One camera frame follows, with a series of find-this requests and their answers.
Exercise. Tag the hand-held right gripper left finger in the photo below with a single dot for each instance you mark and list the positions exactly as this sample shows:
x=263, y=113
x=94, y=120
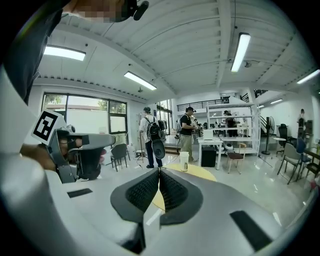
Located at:
x=82, y=220

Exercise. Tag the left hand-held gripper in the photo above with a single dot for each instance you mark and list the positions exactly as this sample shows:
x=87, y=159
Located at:
x=62, y=165

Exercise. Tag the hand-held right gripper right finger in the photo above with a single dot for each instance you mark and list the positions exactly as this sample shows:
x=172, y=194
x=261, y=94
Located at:
x=215, y=200

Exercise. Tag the white plastic container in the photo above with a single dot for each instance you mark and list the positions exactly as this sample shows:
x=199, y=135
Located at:
x=184, y=162

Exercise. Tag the person's left forearm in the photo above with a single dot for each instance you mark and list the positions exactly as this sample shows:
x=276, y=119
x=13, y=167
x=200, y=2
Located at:
x=37, y=157

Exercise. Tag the person's left hand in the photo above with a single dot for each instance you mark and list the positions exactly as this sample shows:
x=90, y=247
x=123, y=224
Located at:
x=72, y=147

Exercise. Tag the pink stool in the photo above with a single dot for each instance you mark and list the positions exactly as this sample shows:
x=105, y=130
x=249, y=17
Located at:
x=104, y=156

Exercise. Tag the black folding chair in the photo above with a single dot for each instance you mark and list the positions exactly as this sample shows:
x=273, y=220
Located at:
x=119, y=151

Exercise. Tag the round yellow table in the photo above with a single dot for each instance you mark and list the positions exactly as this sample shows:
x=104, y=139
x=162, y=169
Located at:
x=197, y=173

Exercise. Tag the large black-framed window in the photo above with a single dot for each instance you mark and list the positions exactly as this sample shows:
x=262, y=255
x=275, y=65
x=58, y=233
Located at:
x=87, y=117

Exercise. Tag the black box cabinet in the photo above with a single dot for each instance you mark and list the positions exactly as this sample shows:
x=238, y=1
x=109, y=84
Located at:
x=208, y=156

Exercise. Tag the wooden chair with dark seat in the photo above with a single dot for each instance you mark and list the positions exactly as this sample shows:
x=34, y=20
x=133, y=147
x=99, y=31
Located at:
x=236, y=156

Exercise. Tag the small white robot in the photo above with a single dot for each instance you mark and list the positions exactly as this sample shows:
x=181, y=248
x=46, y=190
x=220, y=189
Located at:
x=227, y=147

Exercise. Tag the white rectangular table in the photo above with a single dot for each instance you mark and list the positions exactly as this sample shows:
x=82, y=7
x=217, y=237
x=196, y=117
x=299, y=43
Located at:
x=210, y=142

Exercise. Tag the white box appliance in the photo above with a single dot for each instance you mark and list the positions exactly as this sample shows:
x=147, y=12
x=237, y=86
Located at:
x=208, y=134

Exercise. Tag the white metal shelving rack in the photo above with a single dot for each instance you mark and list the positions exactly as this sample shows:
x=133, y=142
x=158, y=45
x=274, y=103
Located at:
x=250, y=130

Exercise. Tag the long ceiling light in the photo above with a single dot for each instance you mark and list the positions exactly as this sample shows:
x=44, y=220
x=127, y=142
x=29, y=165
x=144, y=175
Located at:
x=276, y=101
x=240, y=52
x=308, y=76
x=140, y=80
x=64, y=53

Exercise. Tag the grey chair with black legs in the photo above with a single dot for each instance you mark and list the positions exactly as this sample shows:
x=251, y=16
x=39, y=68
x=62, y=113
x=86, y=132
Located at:
x=291, y=155

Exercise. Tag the small round white table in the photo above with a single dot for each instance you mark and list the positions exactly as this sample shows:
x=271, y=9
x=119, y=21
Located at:
x=279, y=138

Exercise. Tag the black staircase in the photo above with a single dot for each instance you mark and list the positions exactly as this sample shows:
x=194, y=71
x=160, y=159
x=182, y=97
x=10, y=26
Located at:
x=263, y=123

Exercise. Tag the black standing fan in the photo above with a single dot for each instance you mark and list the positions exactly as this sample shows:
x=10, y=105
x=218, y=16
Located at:
x=270, y=125

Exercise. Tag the black office chair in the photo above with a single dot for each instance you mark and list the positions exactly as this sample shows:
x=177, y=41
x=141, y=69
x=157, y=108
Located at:
x=282, y=131

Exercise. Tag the black mezzanine railing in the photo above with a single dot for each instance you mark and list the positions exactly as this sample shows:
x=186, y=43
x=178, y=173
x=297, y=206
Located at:
x=202, y=102

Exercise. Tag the blue chair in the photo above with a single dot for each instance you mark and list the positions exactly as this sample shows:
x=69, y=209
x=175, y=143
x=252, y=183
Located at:
x=302, y=146

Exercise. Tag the person's dark shirt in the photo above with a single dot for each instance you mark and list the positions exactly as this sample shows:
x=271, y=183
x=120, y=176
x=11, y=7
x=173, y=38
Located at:
x=27, y=50

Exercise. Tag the person's head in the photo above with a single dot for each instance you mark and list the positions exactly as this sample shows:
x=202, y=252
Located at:
x=95, y=8

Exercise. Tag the black head-worn camera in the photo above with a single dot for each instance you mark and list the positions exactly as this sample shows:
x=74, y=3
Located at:
x=135, y=10

